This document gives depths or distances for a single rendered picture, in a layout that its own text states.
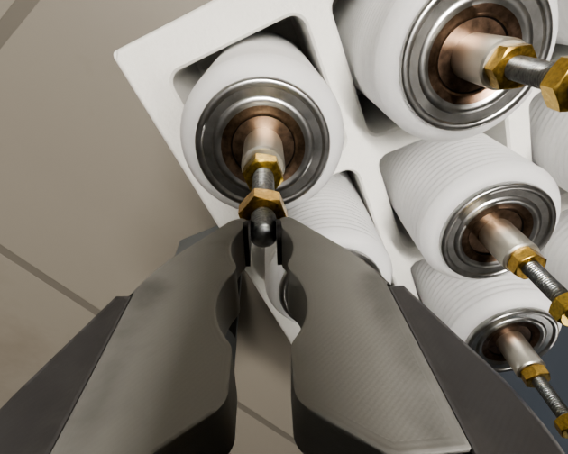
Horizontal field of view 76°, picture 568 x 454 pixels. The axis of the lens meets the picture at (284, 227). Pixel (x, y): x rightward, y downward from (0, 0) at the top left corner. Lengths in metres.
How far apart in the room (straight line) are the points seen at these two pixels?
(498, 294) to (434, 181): 0.11
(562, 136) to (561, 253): 0.12
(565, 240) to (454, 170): 0.17
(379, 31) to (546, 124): 0.18
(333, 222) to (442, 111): 0.10
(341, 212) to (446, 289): 0.14
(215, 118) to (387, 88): 0.09
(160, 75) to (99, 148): 0.25
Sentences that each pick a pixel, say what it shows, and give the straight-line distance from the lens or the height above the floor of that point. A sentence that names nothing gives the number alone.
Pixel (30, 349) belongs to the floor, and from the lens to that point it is 0.81.
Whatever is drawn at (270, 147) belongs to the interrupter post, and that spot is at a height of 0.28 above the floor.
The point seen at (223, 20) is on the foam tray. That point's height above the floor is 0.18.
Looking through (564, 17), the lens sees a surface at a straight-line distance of 0.30.
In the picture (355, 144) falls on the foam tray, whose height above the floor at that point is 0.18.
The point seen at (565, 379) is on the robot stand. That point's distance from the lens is 0.76.
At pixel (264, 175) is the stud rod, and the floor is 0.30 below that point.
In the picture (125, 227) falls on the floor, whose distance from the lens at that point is 0.57.
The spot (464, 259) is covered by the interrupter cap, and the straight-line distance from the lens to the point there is 0.28.
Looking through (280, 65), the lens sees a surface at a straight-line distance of 0.20.
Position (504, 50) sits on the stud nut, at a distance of 0.19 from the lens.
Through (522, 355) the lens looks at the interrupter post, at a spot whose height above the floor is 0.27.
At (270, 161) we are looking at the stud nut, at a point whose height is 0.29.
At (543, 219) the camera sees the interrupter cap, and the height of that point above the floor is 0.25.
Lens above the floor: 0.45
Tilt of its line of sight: 58 degrees down
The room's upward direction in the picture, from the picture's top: 175 degrees clockwise
